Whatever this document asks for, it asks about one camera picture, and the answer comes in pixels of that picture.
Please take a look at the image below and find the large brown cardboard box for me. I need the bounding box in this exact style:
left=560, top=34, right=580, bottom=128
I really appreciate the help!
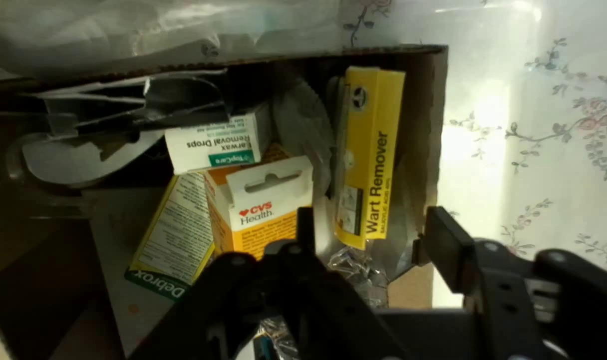
left=0, top=41, right=452, bottom=360

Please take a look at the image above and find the floral white bedspread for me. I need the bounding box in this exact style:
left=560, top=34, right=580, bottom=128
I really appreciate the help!
left=442, top=0, right=607, bottom=275

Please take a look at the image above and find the white paper leaflet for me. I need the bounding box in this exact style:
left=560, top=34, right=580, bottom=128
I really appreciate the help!
left=21, top=71, right=232, bottom=192

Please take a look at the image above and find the small orange CVS box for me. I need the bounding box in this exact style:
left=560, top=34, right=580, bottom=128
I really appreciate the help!
left=202, top=154, right=316, bottom=261

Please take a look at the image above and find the white green Debrox box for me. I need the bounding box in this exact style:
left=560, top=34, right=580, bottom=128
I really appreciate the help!
left=123, top=170, right=220, bottom=302

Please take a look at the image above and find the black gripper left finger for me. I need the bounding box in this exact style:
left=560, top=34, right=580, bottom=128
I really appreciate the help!
left=129, top=206, right=412, bottom=360

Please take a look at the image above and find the silver foil blister pack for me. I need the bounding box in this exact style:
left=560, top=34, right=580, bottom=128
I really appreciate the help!
left=252, top=245, right=390, bottom=360

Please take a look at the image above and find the white box with green label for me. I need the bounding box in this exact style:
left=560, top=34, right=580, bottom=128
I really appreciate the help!
left=165, top=108, right=272, bottom=175

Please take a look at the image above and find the yellow wart remover box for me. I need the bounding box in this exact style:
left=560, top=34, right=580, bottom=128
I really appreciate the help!
left=332, top=63, right=408, bottom=252

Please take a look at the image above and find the grey plastic pouch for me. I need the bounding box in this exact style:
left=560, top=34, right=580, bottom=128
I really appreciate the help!
left=270, top=65, right=338, bottom=202

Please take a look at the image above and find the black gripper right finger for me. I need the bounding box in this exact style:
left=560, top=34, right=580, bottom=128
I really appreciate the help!
left=412, top=204, right=607, bottom=360

